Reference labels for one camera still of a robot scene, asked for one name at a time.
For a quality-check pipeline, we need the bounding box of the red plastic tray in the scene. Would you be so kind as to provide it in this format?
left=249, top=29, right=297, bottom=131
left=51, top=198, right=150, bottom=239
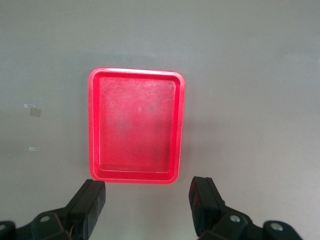
left=87, top=66, right=187, bottom=185

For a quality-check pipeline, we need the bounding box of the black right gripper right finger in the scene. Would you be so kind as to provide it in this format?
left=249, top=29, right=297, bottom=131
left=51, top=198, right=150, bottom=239
left=188, top=176, right=261, bottom=240

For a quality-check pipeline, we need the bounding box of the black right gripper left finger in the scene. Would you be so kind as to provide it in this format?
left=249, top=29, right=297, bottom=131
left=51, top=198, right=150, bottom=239
left=31, top=178, right=107, bottom=240

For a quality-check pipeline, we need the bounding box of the brownish square tape patch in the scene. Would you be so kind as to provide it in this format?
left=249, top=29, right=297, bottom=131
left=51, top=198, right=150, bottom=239
left=29, top=107, right=43, bottom=118

